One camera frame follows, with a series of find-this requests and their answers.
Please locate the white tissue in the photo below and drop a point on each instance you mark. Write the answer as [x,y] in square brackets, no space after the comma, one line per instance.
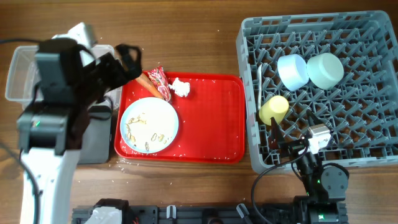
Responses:
[180,88]

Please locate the orange carrot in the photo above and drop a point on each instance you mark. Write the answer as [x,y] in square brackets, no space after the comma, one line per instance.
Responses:
[144,81]

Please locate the red snack wrapper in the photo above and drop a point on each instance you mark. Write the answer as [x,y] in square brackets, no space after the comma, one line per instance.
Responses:
[159,79]

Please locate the clear plastic bin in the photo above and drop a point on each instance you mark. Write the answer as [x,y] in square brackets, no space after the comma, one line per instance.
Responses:
[23,75]

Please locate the grey dishwasher rack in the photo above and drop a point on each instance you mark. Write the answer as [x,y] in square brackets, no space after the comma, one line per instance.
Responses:
[361,109]

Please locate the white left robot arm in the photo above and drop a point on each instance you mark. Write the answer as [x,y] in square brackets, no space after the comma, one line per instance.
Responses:
[51,130]

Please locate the red plastic tray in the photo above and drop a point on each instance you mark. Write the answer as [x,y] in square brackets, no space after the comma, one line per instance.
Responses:
[211,122]

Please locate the black plastic bin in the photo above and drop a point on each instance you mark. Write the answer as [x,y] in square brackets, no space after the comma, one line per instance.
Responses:
[97,137]

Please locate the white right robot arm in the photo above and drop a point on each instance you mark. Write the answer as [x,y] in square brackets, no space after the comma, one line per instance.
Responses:
[325,184]

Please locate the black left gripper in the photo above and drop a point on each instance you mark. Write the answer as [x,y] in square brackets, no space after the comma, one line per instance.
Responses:
[108,63]

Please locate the light blue bowl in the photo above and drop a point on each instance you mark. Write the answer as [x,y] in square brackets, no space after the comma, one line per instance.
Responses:
[292,71]

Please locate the white plastic spoon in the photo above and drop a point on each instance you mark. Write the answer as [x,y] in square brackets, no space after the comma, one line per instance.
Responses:
[259,77]

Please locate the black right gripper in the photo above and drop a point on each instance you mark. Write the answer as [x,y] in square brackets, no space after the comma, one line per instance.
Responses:
[292,146]

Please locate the green bowl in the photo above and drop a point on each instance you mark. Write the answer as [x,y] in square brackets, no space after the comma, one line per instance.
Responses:
[325,70]

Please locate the blue plate with rice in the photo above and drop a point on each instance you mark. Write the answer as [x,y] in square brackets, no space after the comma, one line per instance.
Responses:
[148,126]

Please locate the yellow plastic cup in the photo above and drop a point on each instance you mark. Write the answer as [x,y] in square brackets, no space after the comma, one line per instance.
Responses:
[276,107]

